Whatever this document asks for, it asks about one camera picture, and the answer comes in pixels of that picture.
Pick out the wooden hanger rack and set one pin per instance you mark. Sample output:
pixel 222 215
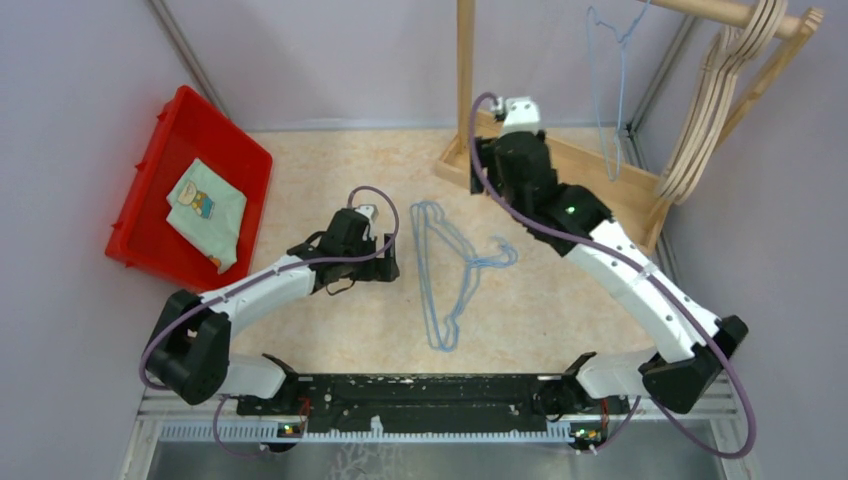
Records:
pixel 734 78

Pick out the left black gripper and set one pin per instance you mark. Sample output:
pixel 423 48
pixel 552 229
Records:
pixel 380 268

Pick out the folded light green cloth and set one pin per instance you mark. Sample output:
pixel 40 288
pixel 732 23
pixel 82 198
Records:
pixel 207 211

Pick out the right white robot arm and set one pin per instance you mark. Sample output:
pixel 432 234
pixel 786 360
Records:
pixel 690 343

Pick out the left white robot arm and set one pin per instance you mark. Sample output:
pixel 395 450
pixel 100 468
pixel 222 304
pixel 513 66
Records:
pixel 189 352

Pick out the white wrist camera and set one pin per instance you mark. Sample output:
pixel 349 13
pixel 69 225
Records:
pixel 517 114
pixel 370 212

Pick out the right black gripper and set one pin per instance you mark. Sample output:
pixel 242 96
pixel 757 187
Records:
pixel 488 159

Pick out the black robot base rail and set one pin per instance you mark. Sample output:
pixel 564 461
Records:
pixel 422 404

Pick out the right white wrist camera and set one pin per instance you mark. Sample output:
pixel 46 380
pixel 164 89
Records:
pixel 517 114

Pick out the red plastic bin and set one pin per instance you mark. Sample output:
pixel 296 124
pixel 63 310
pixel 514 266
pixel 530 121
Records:
pixel 188 128

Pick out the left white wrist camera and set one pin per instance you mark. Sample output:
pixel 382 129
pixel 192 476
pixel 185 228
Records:
pixel 370 212

